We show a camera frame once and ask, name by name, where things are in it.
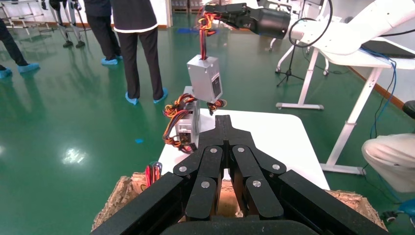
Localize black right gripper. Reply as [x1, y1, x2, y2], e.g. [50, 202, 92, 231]
[204, 2, 292, 36]

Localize blue cable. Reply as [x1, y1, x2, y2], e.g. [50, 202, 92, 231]
[353, 45, 398, 141]

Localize seated person in beige trousers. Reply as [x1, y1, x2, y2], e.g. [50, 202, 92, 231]
[361, 134, 415, 226]

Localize white wheeled stand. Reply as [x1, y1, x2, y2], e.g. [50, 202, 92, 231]
[275, 39, 329, 77]

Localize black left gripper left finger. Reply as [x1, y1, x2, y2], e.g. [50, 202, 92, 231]
[172, 115, 226, 222]

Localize person with white-hemmed black top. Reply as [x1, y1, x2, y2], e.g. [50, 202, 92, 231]
[110, 0, 169, 106]

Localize black tripod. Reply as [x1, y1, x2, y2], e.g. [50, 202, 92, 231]
[276, 45, 305, 88]

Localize stacked boxes on pallets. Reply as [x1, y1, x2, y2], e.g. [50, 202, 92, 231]
[170, 0, 208, 14]

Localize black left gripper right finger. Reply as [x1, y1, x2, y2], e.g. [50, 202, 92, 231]
[224, 115, 288, 220]

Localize red cables in box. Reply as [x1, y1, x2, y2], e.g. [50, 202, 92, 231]
[144, 161, 163, 189]

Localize white table leg with foot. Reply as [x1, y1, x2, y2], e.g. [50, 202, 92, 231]
[276, 47, 325, 111]

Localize white desk with legs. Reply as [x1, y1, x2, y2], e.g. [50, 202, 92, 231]
[319, 37, 415, 176]

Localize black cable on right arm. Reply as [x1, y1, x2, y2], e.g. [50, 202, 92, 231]
[288, 0, 334, 48]

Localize black laptop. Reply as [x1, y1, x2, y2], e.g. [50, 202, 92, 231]
[359, 40, 415, 60]

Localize person in blue shoe covers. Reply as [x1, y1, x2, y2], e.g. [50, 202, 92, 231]
[0, 19, 41, 79]

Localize white metal trolley frame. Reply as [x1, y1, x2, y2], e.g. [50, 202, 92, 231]
[0, 0, 45, 36]

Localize brown pulp divider box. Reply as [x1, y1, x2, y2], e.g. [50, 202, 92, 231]
[92, 172, 388, 232]

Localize person in dark clothes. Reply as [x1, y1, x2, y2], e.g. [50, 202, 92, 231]
[82, 0, 123, 66]

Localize grey legged robot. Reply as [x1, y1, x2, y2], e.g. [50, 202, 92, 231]
[41, 0, 87, 49]

